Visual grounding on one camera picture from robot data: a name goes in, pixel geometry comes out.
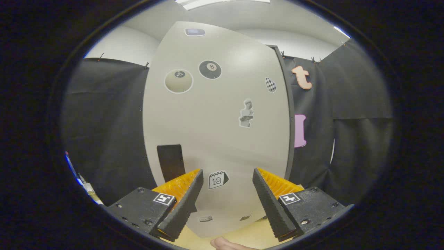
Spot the black door handle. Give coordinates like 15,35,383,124
156,144,198,213

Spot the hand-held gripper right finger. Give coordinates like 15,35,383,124
252,168,355,243

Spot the black backdrop cloth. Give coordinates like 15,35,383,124
62,38,393,206

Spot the grey shoe cabinet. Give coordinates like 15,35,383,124
267,44,296,182

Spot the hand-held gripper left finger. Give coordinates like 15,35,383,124
104,168,204,243

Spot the large ceiling light panel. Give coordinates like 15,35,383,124
175,0,271,10

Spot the light grey shoe cabinet door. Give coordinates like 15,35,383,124
142,21,291,239

